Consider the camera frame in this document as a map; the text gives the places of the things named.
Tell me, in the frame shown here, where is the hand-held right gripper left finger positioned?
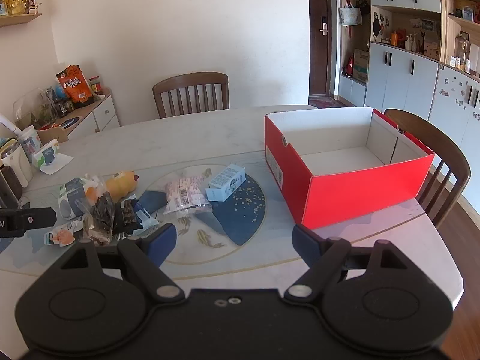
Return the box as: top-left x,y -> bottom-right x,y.
60,223 -> 185,304

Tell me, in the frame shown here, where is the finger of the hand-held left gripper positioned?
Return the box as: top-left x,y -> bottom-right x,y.
0,206 -> 58,238

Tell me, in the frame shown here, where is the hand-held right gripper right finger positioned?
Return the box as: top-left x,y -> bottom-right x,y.
284,224 -> 409,305

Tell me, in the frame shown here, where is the blue snack packet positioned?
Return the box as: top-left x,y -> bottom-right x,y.
133,200 -> 160,237

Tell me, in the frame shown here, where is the tissue pack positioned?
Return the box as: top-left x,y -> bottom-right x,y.
58,174 -> 106,220

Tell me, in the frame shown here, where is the pink printed clear packet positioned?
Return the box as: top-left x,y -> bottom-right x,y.
163,175 -> 211,216

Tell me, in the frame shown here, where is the red cardboard box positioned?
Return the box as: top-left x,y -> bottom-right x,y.
264,107 -> 436,230

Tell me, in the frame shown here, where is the yellow pig toy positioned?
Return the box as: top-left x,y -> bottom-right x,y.
105,170 -> 140,203

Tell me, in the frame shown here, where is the small light blue carton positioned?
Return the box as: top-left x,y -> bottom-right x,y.
205,163 -> 247,202

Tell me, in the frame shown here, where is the white marble desktop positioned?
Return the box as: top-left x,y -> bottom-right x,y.
0,104 -> 466,310

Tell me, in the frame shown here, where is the white orange snack packet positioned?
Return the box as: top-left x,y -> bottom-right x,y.
45,221 -> 85,247

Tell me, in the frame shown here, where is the dark container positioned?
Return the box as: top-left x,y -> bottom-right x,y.
0,166 -> 24,205

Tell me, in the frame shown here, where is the black snack packet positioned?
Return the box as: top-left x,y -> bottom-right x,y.
114,199 -> 143,233

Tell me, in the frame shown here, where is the white jug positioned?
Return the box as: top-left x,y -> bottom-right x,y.
0,142 -> 34,188

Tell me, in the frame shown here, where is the white paper towel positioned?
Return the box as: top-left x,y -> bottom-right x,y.
39,152 -> 74,175

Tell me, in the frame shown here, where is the dark foil snack packet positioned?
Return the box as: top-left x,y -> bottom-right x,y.
83,191 -> 117,246

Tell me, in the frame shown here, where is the small white tissue packet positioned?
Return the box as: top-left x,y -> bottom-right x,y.
32,139 -> 61,167

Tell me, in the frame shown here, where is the white printed cup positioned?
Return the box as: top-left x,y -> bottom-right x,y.
19,125 -> 43,154

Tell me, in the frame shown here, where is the clear plastic dome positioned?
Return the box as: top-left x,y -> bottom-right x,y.
13,87 -> 57,128

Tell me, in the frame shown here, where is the white side cabinet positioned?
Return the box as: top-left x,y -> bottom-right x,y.
35,89 -> 121,143

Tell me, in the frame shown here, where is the orange snack bag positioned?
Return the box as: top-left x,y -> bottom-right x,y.
56,64 -> 95,109

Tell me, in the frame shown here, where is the patterned door rug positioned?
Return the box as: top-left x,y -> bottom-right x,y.
309,97 -> 347,109

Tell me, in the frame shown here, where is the low white cabinet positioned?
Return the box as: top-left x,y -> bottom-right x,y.
339,74 -> 366,107

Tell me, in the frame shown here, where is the brown wooden slatted chair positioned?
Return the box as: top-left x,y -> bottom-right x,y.
383,108 -> 472,229
152,71 -> 230,119

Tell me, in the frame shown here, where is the dark wooden door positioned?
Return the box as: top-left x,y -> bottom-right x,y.
307,0 -> 332,96

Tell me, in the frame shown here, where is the brown cardboard box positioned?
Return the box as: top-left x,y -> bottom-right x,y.
352,49 -> 370,83

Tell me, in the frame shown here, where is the white two-door cabinet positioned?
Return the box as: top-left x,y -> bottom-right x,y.
365,41 -> 439,121

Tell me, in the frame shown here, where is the white stickered cabinet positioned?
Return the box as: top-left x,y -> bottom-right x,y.
429,64 -> 480,166

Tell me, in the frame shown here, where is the hanging tote bag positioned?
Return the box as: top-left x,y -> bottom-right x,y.
339,2 -> 362,27

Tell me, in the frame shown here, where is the tall glass jar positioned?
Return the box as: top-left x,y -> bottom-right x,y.
455,35 -> 469,68

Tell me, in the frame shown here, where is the wooden shelf unit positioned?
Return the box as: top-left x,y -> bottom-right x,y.
335,0 -> 480,83

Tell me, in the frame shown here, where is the wooden wall shelf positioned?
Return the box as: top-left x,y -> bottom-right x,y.
0,13 -> 43,28

